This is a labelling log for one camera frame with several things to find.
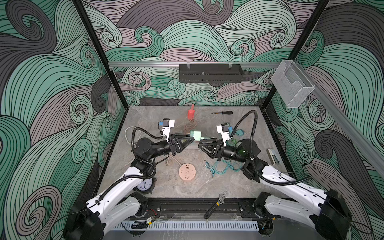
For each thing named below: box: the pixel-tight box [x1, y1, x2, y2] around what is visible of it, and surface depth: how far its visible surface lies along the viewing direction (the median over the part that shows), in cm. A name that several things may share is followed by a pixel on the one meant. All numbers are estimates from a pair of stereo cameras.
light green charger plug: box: [190, 130, 202, 141], surface depth 60 cm
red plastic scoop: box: [187, 104, 195, 120], surface depth 116 cm
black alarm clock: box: [133, 177, 157, 194], surface depth 80 cm
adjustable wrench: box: [204, 193, 226, 219], surface depth 76 cm
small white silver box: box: [266, 148, 280, 165], surface depth 92 cm
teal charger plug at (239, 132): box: [235, 129, 245, 136], surface depth 105 cm
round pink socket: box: [178, 163, 196, 182], surface depth 85 cm
